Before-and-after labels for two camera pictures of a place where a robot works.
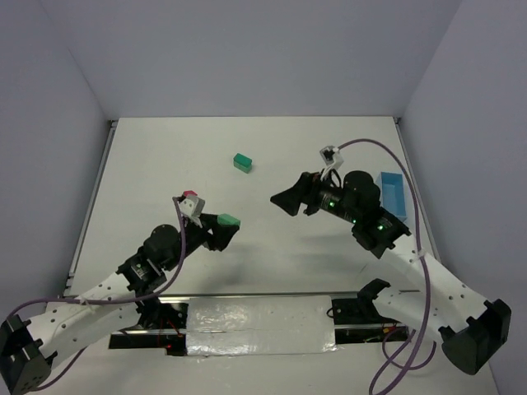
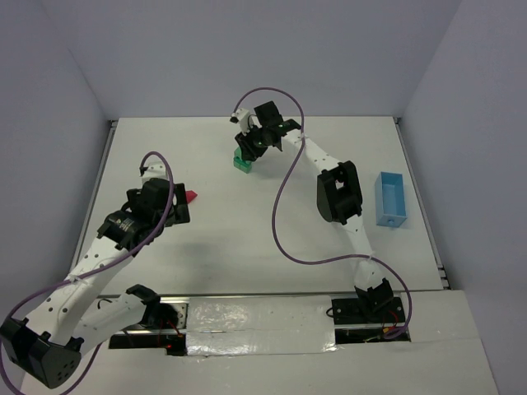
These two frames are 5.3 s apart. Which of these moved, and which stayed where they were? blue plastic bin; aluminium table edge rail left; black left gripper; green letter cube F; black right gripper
Moved: black left gripper; black right gripper
Stayed: green letter cube F; aluminium table edge rail left; blue plastic bin
